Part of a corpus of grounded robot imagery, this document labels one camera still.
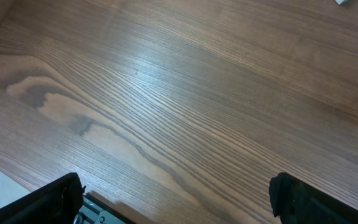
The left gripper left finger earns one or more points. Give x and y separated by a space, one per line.
56 202

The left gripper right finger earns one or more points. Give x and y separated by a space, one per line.
296 202

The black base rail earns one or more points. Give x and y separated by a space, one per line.
94 211

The green edged block far left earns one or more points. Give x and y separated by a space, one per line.
339 2

